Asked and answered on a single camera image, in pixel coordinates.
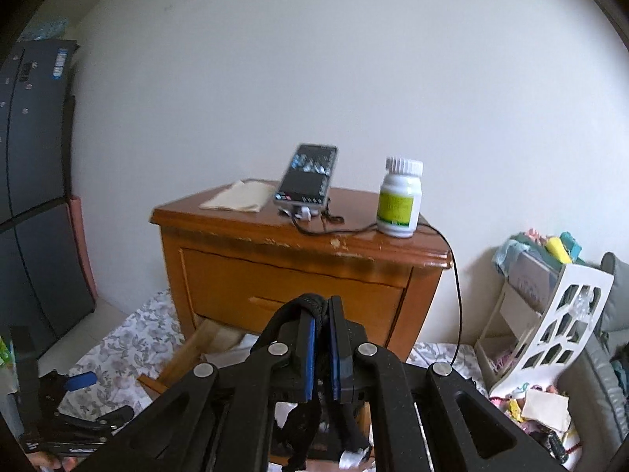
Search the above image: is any wooden nightstand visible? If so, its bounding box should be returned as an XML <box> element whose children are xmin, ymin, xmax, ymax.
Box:
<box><xmin>150</xmin><ymin>184</ymin><xmax>454</xmax><ymax>371</ymax></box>

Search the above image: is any grey floral quilt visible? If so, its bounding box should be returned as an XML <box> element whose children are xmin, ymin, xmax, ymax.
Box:
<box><xmin>56</xmin><ymin>289</ymin><xmax>487</xmax><ymax>421</ymax></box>

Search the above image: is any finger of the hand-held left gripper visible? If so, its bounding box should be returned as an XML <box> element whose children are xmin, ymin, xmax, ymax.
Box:
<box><xmin>55</xmin><ymin>404</ymin><xmax>135</xmax><ymax>434</ymax></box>
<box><xmin>40</xmin><ymin>371</ymin><xmax>98</xmax><ymax>395</ymax></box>

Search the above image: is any smartphone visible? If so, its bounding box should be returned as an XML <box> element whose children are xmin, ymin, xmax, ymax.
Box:
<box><xmin>272</xmin><ymin>144</ymin><xmax>340</xmax><ymax>210</ymax></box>

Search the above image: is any cream paper sheet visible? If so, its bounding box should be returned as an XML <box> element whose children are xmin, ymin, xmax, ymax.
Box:
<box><xmin>520</xmin><ymin>387</ymin><xmax>572</xmax><ymax>434</ymax></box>

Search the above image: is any white cutout desk organizer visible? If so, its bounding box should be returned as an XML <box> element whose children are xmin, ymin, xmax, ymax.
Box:
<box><xmin>474</xmin><ymin>236</ymin><xmax>616</xmax><ymax>400</ymax></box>

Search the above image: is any wooden nightstand deep drawer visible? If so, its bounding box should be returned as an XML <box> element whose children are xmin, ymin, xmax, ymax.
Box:
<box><xmin>138</xmin><ymin>319</ymin><xmax>276</xmax><ymax>404</ymax></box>

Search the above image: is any pink board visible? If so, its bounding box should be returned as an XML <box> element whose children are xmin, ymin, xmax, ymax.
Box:
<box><xmin>67</xmin><ymin>195</ymin><xmax>99</xmax><ymax>314</ymax></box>

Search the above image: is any wooden nightstand shallow drawer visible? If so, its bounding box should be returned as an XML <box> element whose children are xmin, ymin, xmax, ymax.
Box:
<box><xmin>179</xmin><ymin>248</ymin><xmax>414</xmax><ymax>351</ymax></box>

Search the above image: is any grey booklet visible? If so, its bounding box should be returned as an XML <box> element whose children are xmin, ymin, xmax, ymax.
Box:
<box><xmin>508</xmin><ymin>250</ymin><xmax>562</xmax><ymax>316</ymax></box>

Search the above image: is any pile of colourful small packets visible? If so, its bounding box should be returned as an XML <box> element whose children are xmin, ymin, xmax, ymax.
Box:
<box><xmin>490</xmin><ymin>381</ymin><xmax>585</xmax><ymax>469</ymax></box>

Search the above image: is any black sock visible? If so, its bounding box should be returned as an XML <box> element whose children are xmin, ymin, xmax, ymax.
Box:
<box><xmin>272</xmin><ymin>293</ymin><xmax>373</xmax><ymax>472</ymax></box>

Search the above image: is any black cable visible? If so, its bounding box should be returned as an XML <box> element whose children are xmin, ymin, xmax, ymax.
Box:
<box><xmin>292</xmin><ymin>211</ymin><xmax>465</xmax><ymax>371</ymax></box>

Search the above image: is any white green label pill bottle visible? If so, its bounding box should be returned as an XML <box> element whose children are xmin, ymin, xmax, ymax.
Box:
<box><xmin>376</xmin><ymin>156</ymin><xmax>425</xmax><ymax>240</ymax></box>

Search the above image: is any person's left hand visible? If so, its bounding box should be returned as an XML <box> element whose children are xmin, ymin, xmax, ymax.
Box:
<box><xmin>28</xmin><ymin>454</ymin><xmax>78</xmax><ymax>472</ymax></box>

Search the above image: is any white phone stand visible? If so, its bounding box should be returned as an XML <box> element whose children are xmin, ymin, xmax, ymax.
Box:
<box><xmin>278</xmin><ymin>205</ymin><xmax>322</xmax><ymax>222</ymax></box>

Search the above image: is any yellow sponge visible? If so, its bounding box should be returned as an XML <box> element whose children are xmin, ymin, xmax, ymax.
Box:
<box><xmin>545</xmin><ymin>237</ymin><xmax>574</xmax><ymax>265</ymax></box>

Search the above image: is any grey cushion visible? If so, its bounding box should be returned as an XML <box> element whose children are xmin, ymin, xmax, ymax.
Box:
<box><xmin>559</xmin><ymin>252</ymin><xmax>629</xmax><ymax>455</ymax></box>

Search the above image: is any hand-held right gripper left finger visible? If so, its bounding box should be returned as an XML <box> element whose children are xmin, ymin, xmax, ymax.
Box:
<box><xmin>105</xmin><ymin>305</ymin><xmax>316</xmax><ymax>472</ymax></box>

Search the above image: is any beige folded cloth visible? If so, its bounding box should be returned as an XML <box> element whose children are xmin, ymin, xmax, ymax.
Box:
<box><xmin>199</xmin><ymin>180</ymin><xmax>277</xmax><ymax>214</ymax></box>

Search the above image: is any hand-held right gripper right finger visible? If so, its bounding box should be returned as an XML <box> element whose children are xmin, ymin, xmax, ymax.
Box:
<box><xmin>328</xmin><ymin>296</ymin><xmax>567</xmax><ymax>472</ymax></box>

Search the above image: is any dark blue cabinet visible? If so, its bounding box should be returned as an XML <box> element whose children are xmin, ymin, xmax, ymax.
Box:
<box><xmin>0</xmin><ymin>39</ymin><xmax>97</xmax><ymax>351</ymax></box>

